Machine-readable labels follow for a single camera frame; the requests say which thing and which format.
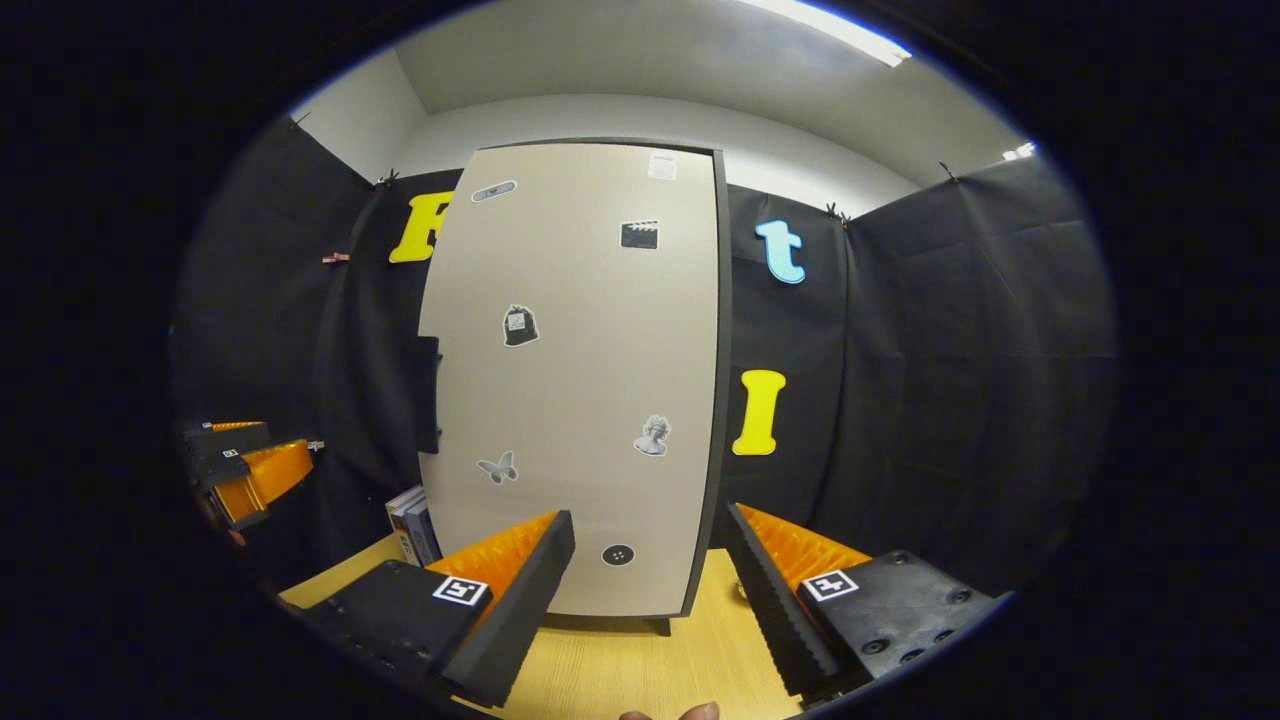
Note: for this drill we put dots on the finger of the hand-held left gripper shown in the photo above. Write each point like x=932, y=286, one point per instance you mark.
x=235, y=440
x=260, y=475

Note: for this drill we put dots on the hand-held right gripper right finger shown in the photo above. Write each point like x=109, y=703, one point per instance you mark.
x=775, y=620

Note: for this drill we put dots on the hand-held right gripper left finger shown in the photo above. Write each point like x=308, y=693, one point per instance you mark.
x=515, y=620

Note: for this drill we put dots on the dark grey cabinet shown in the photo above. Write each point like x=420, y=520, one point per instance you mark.
x=724, y=400

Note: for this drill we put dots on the beige cabinet door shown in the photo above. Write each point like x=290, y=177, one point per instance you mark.
x=570, y=400

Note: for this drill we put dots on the thin white book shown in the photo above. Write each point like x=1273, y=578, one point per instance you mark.
x=396, y=515

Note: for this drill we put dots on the black backdrop cloth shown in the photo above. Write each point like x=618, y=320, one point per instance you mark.
x=950, y=380

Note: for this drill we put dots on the small ceiling light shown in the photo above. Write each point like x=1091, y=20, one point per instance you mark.
x=1020, y=151

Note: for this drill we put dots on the long ceiling light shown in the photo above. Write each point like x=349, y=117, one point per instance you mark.
x=830, y=28

